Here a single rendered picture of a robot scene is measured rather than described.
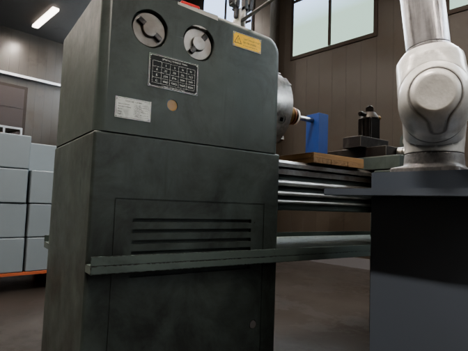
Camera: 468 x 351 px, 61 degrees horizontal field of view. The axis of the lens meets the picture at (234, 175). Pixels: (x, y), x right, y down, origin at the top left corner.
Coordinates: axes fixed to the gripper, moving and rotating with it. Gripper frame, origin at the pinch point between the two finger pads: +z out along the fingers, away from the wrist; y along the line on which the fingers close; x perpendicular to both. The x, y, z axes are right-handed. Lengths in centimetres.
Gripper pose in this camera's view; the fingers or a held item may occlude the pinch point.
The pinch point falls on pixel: (239, 19)
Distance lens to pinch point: 151.3
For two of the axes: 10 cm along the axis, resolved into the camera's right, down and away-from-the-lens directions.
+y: 8.2, 0.7, 5.6
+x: -5.7, 0.4, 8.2
